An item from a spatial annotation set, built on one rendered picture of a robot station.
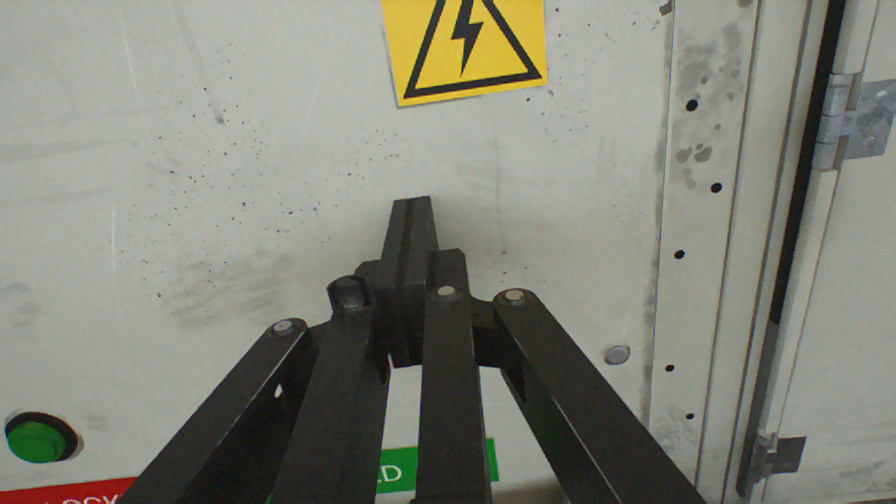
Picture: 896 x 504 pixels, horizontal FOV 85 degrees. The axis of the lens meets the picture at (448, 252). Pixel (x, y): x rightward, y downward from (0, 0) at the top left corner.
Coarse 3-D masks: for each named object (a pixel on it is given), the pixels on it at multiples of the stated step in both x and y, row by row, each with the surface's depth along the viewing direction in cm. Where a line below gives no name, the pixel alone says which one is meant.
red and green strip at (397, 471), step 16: (400, 448) 27; (416, 448) 27; (384, 464) 27; (400, 464) 27; (416, 464) 27; (496, 464) 27; (112, 480) 27; (128, 480) 28; (384, 480) 28; (400, 480) 28; (496, 480) 28; (0, 496) 28; (16, 496) 28; (32, 496) 28; (48, 496) 28; (64, 496) 28; (80, 496) 28; (96, 496) 28; (112, 496) 28
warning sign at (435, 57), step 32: (384, 0) 17; (416, 0) 17; (448, 0) 17; (480, 0) 17; (512, 0) 17; (416, 32) 17; (448, 32) 17; (480, 32) 17; (512, 32) 17; (544, 32) 17; (416, 64) 18; (448, 64) 18; (480, 64) 18; (512, 64) 18; (544, 64) 18; (416, 96) 18; (448, 96) 18
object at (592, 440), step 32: (512, 288) 13; (512, 320) 12; (544, 320) 12; (544, 352) 11; (576, 352) 11; (512, 384) 13; (544, 384) 10; (576, 384) 10; (608, 384) 10; (544, 416) 11; (576, 416) 9; (608, 416) 9; (544, 448) 11; (576, 448) 9; (608, 448) 8; (640, 448) 8; (576, 480) 9; (608, 480) 8; (640, 480) 8; (672, 480) 8
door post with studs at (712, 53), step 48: (720, 0) 29; (720, 48) 30; (720, 96) 32; (672, 144) 33; (720, 144) 33; (672, 192) 34; (720, 192) 35; (672, 240) 36; (720, 240) 36; (672, 288) 38; (672, 336) 40; (672, 384) 43; (672, 432) 45
